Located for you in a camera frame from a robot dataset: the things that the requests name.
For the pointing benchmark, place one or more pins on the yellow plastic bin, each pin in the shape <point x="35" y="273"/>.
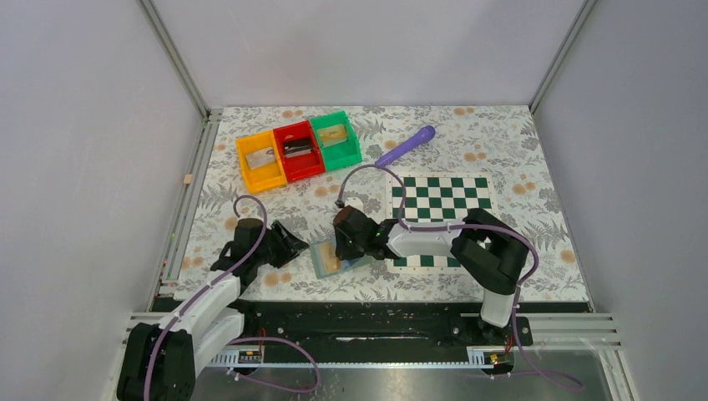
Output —
<point x="265" y="178"/>

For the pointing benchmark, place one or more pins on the red plastic bin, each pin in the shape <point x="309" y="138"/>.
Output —
<point x="301" y="167"/>

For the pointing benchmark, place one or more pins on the gold card stack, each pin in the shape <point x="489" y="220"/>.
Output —
<point x="332" y="135"/>

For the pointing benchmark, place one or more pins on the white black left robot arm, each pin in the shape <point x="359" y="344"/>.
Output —
<point x="163" y="360"/>

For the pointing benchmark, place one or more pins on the floral patterned tablecloth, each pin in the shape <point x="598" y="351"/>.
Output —
<point x="500" y="142"/>

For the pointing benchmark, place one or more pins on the green plastic bin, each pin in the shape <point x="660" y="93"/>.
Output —
<point x="343" y="155"/>

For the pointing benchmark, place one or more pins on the purple plastic tube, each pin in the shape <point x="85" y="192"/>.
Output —
<point x="423" y="136"/>

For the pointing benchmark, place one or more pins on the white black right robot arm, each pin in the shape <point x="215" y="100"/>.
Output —
<point x="490" y="251"/>

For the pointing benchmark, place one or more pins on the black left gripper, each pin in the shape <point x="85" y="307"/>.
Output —
<point x="290" y="246"/>

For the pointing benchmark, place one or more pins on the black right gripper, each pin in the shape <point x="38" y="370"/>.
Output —
<point x="342" y="251"/>

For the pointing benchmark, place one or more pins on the silver card stack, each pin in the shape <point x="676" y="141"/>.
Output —
<point x="260" y="158"/>

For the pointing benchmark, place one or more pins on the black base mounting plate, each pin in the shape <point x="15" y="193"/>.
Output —
<point x="376" y="332"/>

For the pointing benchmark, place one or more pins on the green white chessboard mat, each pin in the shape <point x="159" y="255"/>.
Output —
<point x="436" y="197"/>

